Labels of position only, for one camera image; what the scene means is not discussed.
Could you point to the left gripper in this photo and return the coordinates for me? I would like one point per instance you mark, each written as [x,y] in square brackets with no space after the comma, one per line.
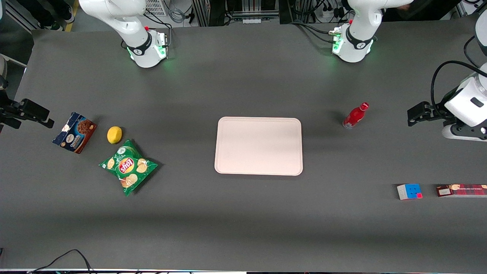
[436,113]

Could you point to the red tartan cookie box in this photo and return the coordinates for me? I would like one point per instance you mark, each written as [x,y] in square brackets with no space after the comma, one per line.
[462,190]

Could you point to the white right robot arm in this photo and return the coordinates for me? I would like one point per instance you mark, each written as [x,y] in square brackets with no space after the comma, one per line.
[141,48]

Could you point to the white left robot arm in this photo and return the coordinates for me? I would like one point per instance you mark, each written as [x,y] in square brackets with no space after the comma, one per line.
[355,43]

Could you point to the blue chocolate cookie box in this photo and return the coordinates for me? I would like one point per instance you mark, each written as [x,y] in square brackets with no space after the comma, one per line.
[76,133]

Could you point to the white vented box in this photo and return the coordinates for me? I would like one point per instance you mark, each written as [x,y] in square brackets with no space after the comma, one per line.
[156,7]

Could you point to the cream plastic tray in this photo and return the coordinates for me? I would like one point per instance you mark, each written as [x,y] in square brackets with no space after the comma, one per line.
[258,146]

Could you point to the red bottle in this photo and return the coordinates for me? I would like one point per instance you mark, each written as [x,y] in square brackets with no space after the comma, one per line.
[354,117]

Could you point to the colourful puzzle cube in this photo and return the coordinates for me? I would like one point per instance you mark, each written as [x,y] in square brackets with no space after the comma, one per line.
[410,191]

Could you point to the yellow lemon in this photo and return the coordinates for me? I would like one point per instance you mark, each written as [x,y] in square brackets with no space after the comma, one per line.
[114,135]

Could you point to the black sneaker white sole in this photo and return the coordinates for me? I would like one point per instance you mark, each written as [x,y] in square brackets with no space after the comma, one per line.
[69,15]
[53,26]

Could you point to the green chips bag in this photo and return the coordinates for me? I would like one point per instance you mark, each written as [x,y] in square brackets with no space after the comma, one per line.
[128,167]

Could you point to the white power strip with plugs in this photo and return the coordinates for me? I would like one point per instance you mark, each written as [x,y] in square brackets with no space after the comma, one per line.
[331,11]

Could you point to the small white power strip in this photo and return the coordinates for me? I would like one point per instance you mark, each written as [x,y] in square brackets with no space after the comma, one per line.
[252,20]

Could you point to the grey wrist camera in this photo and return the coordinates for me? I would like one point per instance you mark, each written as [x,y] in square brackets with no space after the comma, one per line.
[462,133]

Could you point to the aluminium frame rack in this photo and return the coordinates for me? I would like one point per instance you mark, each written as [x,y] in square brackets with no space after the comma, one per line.
[236,9]

